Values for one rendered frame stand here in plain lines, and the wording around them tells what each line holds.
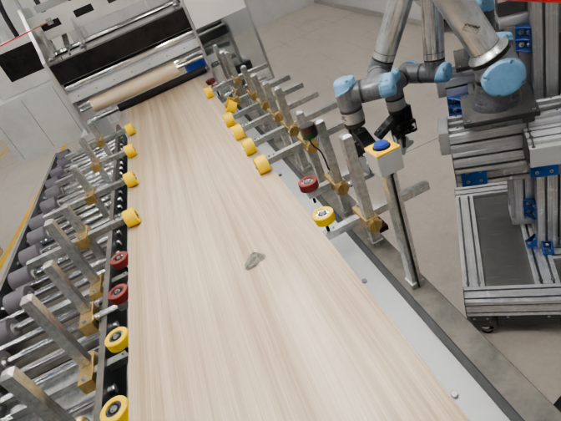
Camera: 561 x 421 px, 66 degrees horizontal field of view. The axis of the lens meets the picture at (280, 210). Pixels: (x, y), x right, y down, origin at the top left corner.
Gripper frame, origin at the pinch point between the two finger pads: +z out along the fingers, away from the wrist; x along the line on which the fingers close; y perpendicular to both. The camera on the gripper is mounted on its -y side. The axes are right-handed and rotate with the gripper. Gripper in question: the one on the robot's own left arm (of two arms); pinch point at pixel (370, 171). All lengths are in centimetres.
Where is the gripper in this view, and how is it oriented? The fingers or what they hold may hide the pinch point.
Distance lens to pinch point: 160.6
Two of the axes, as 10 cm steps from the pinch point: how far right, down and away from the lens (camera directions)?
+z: 3.4, 7.8, 5.3
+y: -3.0, -4.5, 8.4
